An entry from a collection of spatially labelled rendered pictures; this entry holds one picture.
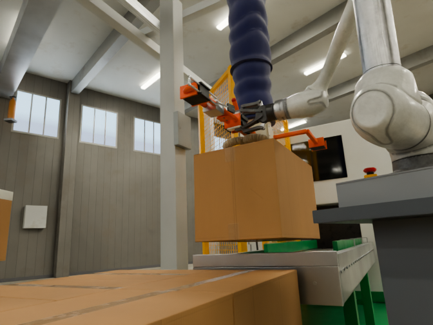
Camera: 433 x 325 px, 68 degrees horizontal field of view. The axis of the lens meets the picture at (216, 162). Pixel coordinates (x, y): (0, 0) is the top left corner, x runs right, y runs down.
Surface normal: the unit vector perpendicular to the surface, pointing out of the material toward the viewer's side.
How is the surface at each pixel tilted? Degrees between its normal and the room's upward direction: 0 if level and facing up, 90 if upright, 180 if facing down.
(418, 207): 90
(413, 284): 90
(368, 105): 99
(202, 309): 90
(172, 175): 90
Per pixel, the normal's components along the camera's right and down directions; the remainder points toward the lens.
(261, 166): -0.51, -0.21
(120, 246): 0.65, -0.22
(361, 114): -0.73, 0.01
